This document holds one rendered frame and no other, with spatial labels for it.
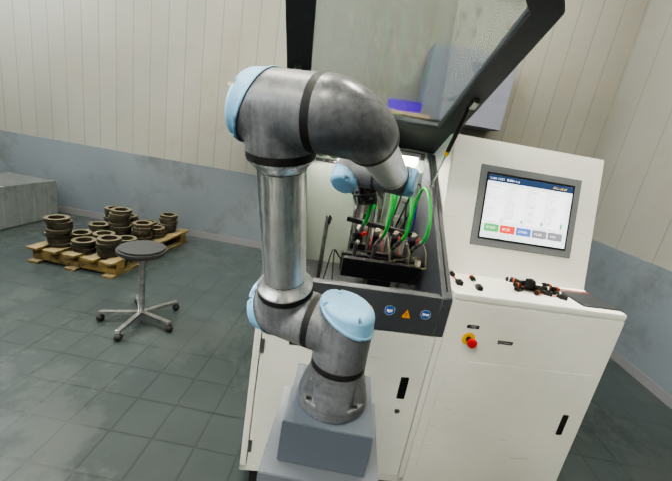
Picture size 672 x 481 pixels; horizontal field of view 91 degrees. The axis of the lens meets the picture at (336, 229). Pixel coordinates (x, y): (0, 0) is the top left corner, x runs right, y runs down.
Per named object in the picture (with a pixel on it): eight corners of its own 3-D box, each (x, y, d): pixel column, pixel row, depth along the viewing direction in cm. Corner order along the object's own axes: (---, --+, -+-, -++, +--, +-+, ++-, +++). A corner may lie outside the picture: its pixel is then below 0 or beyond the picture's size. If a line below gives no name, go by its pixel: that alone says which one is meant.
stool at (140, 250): (125, 299, 256) (125, 231, 242) (191, 310, 257) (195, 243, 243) (74, 336, 208) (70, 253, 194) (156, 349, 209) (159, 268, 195)
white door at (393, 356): (245, 465, 136) (263, 318, 119) (246, 460, 138) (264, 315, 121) (397, 477, 142) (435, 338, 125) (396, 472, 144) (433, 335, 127)
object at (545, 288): (515, 294, 129) (519, 281, 128) (501, 283, 139) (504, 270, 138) (569, 301, 131) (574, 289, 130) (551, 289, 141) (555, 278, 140)
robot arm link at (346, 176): (367, 181, 80) (380, 150, 86) (325, 172, 84) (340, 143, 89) (368, 201, 87) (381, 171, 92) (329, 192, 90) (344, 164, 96)
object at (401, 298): (267, 317, 120) (272, 276, 115) (269, 310, 124) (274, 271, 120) (432, 336, 125) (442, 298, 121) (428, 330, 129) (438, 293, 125)
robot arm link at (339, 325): (357, 385, 63) (370, 322, 60) (294, 360, 67) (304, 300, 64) (373, 352, 74) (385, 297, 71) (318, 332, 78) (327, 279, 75)
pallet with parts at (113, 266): (189, 240, 401) (191, 205, 390) (116, 280, 282) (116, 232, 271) (122, 228, 403) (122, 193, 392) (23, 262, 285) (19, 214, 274)
